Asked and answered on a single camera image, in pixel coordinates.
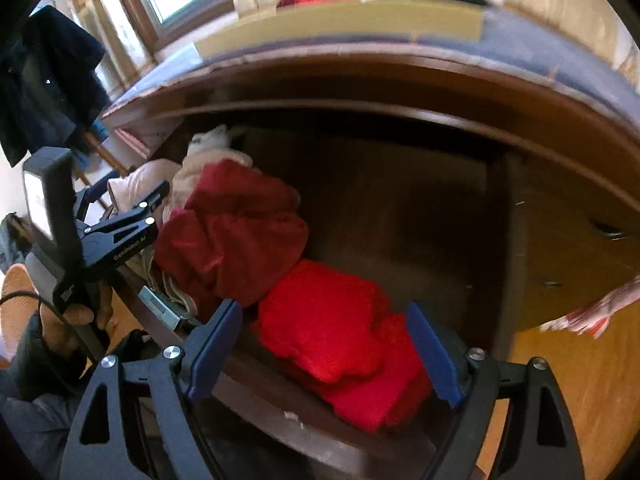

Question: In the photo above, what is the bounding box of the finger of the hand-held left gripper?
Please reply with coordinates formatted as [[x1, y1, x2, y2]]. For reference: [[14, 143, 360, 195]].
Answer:
[[81, 214, 162, 272], [75, 180, 171, 233]]

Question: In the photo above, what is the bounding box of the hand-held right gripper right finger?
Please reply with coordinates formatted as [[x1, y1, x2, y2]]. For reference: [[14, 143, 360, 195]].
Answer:
[[406, 301, 586, 480]]

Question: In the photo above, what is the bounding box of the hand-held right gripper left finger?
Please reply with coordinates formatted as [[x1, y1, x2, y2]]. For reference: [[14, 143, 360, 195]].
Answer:
[[59, 299, 244, 480]]

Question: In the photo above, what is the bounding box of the cream dotted underwear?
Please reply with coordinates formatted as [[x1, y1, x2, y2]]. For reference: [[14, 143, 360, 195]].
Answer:
[[170, 147, 254, 221]]

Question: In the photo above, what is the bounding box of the dark red underwear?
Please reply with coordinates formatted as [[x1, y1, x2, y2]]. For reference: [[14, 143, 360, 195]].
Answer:
[[154, 159, 309, 322]]

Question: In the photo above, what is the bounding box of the large wooden dresser drawer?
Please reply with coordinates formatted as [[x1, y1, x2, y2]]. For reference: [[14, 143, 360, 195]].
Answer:
[[112, 125, 516, 480]]

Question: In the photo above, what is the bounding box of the beige cardboard tray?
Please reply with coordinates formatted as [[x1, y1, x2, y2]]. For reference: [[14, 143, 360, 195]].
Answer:
[[194, 1, 484, 59]]

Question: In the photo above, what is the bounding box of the pale pink underwear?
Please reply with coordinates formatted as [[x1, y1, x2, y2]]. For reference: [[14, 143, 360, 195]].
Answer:
[[107, 159, 182, 212]]

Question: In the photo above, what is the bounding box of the metal drawer lock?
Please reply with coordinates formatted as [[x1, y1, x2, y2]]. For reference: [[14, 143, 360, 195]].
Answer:
[[139, 285, 182, 332]]

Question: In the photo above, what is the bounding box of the small dresser drawer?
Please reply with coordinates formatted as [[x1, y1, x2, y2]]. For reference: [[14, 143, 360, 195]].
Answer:
[[517, 255, 626, 333], [510, 152, 640, 281]]

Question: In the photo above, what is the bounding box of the person's left hand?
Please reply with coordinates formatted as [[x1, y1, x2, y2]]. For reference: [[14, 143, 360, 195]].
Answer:
[[39, 280, 115, 348]]

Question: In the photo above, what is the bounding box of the wooden coat rack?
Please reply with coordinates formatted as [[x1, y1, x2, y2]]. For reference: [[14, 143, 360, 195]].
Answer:
[[75, 129, 132, 211]]

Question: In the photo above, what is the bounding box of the dark grey cloth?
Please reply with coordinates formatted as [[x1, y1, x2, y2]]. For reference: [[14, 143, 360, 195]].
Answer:
[[0, 212, 29, 269]]

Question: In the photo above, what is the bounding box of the teal hanging garment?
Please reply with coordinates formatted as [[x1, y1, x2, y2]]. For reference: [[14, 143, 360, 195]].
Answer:
[[70, 119, 111, 172]]

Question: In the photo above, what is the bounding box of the white blue patterned sock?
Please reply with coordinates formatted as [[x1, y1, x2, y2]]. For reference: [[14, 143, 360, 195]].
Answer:
[[187, 125, 247, 158]]

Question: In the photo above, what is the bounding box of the dark navy hanging garment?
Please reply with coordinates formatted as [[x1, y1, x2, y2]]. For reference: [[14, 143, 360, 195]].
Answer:
[[0, 5, 109, 167]]

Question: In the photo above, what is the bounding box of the orange woven thing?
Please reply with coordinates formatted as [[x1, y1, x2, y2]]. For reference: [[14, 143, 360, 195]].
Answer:
[[0, 264, 40, 362]]

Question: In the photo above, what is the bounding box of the patterned side curtain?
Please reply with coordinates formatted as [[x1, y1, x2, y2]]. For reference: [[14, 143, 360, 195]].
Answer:
[[65, 0, 157, 92]]

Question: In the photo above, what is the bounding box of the person's grey clothing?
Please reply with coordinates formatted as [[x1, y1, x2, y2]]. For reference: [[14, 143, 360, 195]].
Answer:
[[0, 390, 88, 480]]

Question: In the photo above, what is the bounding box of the dark wooden dresser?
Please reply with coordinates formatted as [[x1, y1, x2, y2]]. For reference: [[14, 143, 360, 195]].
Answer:
[[102, 52, 640, 461]]

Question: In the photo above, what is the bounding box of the blue checked tablecloth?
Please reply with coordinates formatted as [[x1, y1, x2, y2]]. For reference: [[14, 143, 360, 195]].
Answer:
[[102, 7, 640, 339]]

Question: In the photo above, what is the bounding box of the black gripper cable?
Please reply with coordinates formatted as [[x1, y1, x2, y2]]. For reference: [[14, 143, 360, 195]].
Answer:
[[0, 291, 71, 323]]

